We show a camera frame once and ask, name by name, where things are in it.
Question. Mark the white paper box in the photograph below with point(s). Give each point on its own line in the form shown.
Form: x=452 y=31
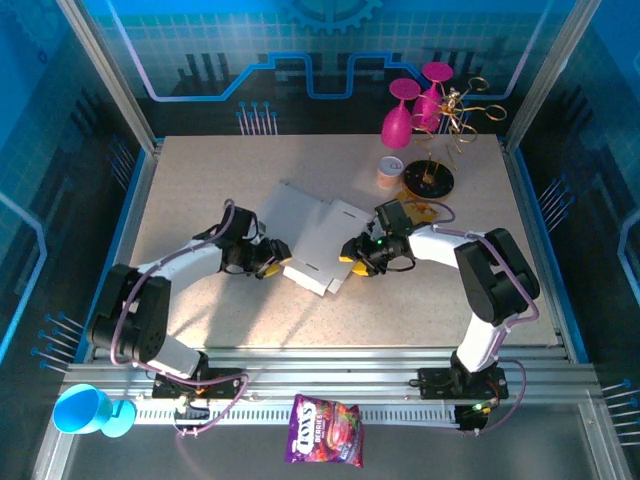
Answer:
x=315 y=235

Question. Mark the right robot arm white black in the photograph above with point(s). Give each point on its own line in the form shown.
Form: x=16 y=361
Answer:
x=435 y=245

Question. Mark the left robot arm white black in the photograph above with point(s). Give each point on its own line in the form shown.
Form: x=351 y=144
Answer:
x=190 y=260

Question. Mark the yellow snack packet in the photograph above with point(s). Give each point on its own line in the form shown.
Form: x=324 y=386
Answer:
x=422 y=210

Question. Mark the pink wine glass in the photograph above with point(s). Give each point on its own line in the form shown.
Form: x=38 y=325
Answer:
x=426 y=110
x=396 y=127

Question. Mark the small black controller board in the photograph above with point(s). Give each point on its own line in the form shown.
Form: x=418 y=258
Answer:
x=192 y=415
x=472 y=417

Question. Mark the purple berries candy bag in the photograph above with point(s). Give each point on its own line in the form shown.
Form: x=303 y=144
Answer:
x=322 y=430

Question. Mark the blue plastic goblet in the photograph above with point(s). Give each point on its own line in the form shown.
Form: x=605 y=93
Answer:
x=80 y=410

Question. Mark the aluminium frame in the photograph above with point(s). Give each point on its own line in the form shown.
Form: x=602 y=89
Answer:
x=350 y=372

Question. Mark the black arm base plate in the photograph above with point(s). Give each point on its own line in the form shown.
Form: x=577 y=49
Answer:
x=435 y=382
x=225 y=387

